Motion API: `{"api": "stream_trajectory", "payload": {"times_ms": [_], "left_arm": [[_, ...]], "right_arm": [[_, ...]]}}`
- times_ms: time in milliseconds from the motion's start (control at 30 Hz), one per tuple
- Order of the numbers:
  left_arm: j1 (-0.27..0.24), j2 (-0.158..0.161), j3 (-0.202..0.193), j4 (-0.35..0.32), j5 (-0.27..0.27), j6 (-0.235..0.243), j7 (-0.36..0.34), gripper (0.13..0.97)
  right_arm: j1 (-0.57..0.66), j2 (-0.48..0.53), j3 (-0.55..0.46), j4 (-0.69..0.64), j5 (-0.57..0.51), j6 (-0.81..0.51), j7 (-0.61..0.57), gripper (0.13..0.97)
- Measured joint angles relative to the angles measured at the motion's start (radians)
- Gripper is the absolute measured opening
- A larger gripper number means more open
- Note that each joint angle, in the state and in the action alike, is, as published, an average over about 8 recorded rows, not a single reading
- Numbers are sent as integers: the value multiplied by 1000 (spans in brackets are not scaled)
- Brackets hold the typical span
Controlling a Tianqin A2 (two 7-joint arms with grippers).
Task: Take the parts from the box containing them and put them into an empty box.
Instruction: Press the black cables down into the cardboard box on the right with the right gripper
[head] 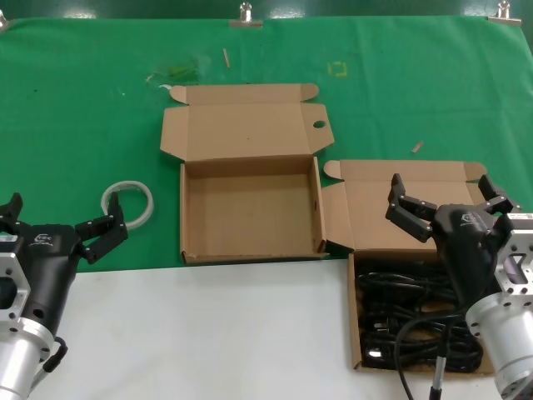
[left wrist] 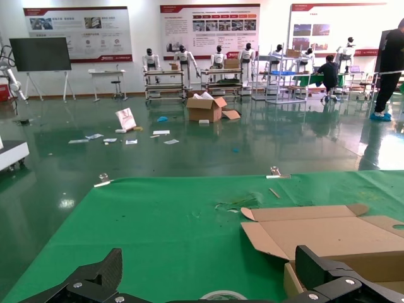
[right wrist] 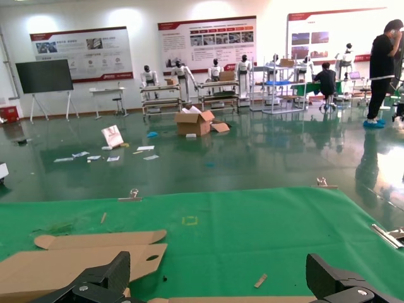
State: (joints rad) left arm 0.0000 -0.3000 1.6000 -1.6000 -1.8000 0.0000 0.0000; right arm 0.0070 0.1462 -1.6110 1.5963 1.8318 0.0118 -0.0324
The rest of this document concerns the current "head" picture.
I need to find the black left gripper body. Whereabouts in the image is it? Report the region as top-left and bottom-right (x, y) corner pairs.
(16, 223), (83, 339)

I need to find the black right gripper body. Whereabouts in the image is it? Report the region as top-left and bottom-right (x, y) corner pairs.
(431, 203), (506, 308)

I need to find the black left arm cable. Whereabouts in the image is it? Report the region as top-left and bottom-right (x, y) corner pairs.
(41, 336), (68, 374)

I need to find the clear plastic wrap scrap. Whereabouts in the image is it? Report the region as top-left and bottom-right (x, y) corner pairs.
(144, 56), (209, 87)

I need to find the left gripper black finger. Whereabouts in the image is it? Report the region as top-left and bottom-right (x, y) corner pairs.
(0, 192), (25, 234)
(76, 192), (129, 266)

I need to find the green table cloth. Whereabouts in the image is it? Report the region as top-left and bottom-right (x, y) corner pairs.
(0, 15), (533, 274)

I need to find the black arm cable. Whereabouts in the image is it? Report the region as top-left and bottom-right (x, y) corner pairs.
(394, 311), (471, 400)
(41, 336), (68, 374)

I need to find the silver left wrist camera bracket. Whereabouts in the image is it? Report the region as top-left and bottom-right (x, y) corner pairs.
(0, 232), (32, 334)

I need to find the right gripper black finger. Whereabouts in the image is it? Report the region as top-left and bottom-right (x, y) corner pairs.
(385, 172), (436, 244)
(476, 173), (522, 216)

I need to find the metal cable connector plug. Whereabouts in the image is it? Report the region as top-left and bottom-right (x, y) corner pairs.
(428, 353), (446, 400)

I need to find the cardboard box with open lid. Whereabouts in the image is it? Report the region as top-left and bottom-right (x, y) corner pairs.
(320, 158), (521, 378)
(159, 82), (336, 266)

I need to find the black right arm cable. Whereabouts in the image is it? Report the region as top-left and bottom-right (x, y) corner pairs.
(394, 311), (471, 400)

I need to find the white double-sided tape roll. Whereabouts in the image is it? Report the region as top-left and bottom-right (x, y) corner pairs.
(101, 179), (156, 231)

